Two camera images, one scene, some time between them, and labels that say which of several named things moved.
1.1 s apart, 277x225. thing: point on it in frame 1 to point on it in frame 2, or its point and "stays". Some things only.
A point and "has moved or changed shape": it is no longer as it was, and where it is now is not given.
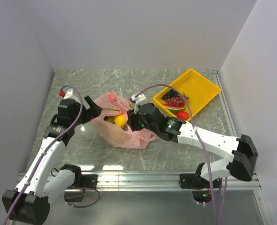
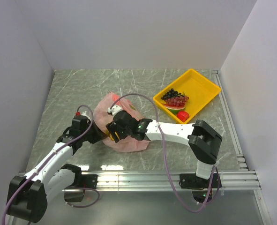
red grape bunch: (176, 101) stays
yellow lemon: (121, 120) has moved or changed shape
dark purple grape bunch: (171, 93) stays
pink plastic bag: (109, 103) stays
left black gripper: (95, 110) to (99, 134)
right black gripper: (132, 120) to (113, 127)
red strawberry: (183, 115) stays
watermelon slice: (174, 109) stays
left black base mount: (75, 192) stays
